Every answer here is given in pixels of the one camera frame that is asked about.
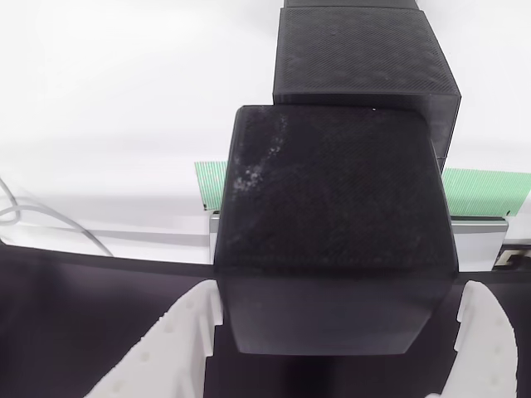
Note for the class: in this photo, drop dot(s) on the black plate with pale lettering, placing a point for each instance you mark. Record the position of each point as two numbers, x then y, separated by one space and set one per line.
514 259

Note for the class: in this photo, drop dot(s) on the black glossy panel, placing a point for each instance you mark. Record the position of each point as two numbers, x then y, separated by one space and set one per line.
83 311

